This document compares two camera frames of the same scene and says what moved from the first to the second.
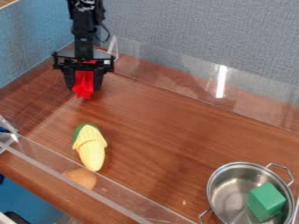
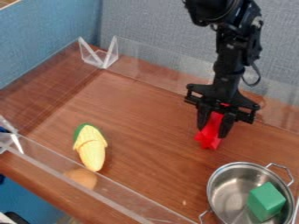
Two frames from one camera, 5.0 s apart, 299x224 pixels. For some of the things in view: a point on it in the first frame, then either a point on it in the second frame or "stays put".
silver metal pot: (228, 190) stays put
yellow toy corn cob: (89, 143) stays put
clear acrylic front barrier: (131, 203) stays put
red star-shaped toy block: (83, 85) → (208, 135)
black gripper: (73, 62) → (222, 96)
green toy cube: (266, 202) stays put
